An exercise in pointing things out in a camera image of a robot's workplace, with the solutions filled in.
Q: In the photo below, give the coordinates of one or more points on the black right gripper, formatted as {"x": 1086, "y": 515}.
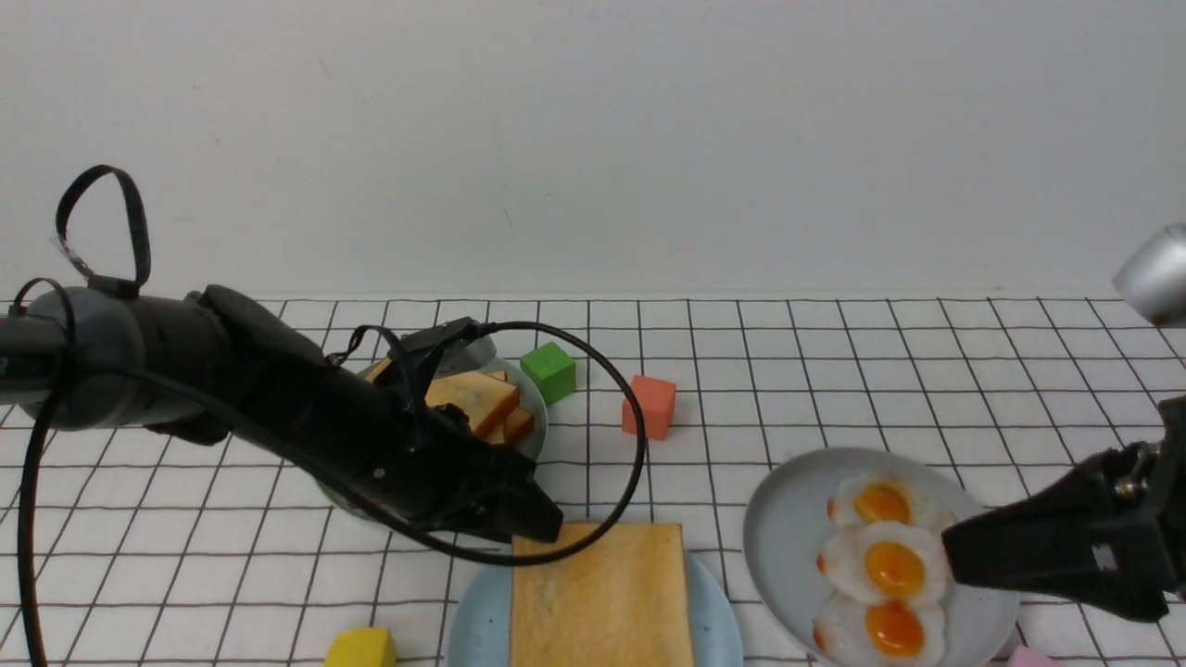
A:
{"x": 1109, "y": 534}

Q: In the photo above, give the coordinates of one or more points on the fried egg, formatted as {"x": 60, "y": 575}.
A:
{"x": 852, "y": 633}
{"x": 886, "y": 562}
{"x": 870, "y": 498}

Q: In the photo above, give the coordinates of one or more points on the pale green plate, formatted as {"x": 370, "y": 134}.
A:
{"x": 536, "y": 408}

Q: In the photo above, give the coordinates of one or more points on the light blue plate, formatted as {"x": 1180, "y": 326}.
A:
{"x": 479, "y": 634}

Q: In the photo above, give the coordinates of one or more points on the pink block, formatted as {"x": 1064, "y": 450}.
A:
{"x": 1024, "y": 656}

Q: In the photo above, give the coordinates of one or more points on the grey plate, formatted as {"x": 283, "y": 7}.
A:
{"x": 786, "y": 524}

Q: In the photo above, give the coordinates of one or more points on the green cube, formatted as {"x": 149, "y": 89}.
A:
{"x": 552, "y": 370}

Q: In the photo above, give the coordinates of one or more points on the orange cube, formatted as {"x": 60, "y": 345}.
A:
{"x": 657, "y": 401}

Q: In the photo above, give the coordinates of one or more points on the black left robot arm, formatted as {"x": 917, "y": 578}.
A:
{"x": 217, "y": 363}

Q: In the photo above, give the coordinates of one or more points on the yellow block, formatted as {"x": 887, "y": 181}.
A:
{"x": 363, "y": 646}

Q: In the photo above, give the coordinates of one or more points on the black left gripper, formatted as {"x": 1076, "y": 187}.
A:
{"x": 287, "y": 397}

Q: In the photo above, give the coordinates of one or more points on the toast slice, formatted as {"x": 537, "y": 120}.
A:
{"x": 485, "y": 398}
{"x": 620, "y": 602}
{"x": 518, "y": 426}

